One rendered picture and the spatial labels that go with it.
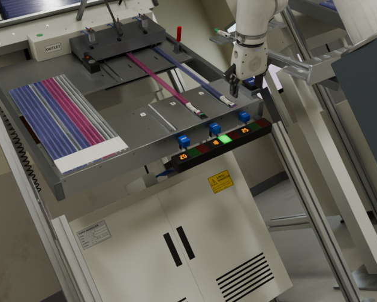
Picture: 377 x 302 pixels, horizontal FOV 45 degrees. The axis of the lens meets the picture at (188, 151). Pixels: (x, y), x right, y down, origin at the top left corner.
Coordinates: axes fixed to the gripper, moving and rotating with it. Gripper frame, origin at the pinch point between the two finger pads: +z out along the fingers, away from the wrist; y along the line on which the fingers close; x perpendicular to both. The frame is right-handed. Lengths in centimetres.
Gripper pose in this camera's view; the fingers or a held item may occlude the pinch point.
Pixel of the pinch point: (246, 88)
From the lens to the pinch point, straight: 136.3
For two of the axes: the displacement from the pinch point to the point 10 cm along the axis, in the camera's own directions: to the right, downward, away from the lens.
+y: 8.4, -3.5, 4.2
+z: 0.1, 7.7, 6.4
